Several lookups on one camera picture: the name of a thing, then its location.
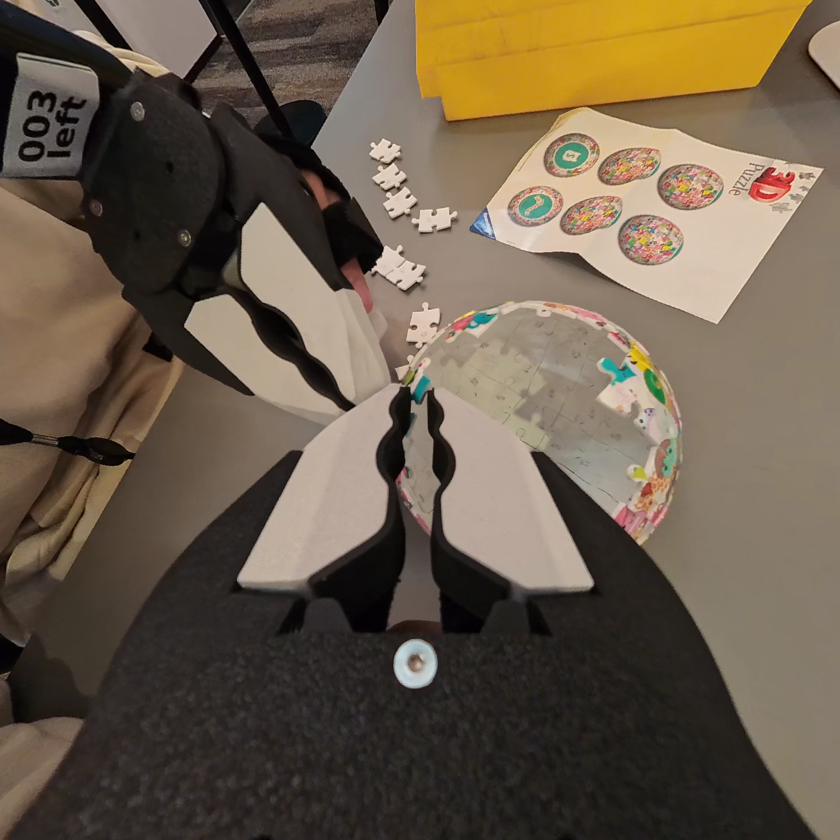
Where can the person's left hand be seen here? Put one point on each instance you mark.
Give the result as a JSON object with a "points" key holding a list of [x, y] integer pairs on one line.
{"points": [[359, 285]]}

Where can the person's cream sweatshirt torso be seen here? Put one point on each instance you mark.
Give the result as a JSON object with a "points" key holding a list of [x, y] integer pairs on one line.
{"points": [[39, 525]]}

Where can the colourful puzzle ball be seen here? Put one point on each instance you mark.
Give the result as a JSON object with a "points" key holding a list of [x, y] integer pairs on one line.
{"points": [[525, 394]]}

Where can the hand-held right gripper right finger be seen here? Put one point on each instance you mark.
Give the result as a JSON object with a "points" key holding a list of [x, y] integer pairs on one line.
{"points": [[505, 512]]}

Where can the person's left forearm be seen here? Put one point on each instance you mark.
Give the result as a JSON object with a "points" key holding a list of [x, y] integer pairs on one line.
{"points": [[65, 262]]}

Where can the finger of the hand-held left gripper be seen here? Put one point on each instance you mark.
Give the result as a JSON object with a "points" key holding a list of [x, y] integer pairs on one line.
{"points": [[229, 328], [289, 262]]}

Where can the black chair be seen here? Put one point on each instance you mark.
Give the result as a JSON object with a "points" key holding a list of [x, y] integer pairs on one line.
{"points": [[302, 115]]}

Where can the printed puzzle instruction leaflet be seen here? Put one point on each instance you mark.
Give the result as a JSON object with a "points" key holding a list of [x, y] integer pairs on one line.
{"points": [[689, 262]]}

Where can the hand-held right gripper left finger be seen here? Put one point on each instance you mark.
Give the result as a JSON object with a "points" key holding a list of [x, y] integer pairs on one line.
{"points": [[328, 505]]}

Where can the white puzzle pieces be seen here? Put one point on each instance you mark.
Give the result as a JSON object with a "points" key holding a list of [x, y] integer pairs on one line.
{"points": [[433, 220]]}

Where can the yellow plastic bin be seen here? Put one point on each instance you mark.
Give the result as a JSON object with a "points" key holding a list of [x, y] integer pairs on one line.
{"points": [[590, 65]]}

